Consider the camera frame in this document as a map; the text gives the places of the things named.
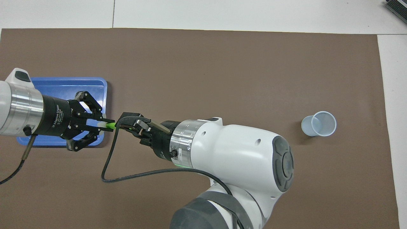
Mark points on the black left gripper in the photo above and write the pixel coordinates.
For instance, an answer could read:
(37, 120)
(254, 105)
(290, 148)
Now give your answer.
(54, 117)

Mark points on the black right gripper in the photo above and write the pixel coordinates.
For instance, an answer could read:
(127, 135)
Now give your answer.
(162, 143)

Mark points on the green pen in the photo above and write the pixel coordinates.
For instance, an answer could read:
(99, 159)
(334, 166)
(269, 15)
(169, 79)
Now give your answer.
(110, 125)

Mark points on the blue plastic tray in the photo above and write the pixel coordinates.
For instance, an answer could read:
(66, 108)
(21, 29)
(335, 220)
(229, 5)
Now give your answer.
(63, 87)

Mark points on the brown table mat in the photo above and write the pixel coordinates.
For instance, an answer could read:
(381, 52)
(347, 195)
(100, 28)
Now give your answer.
(222, 63)

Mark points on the translucent plastic cup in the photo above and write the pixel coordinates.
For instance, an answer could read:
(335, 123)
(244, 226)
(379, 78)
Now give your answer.
(310, 128)

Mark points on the dark ribbed device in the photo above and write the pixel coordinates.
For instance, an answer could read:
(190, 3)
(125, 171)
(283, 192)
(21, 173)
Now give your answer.
(397, 6)

